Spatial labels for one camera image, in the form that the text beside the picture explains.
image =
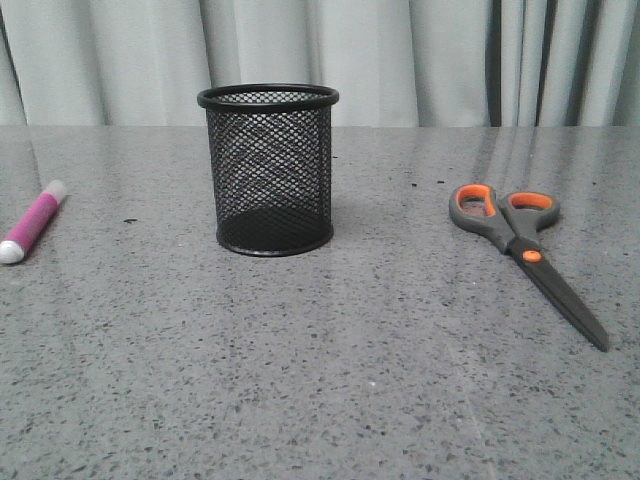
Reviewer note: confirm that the grey orange scissors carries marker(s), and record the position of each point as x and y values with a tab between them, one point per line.
512	224

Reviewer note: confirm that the pink marker pen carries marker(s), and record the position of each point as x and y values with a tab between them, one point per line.
25	233

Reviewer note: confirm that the black mesh pen cup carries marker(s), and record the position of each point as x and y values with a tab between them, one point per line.
271	162

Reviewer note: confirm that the light grey curtain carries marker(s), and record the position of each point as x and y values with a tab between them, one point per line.
394	63

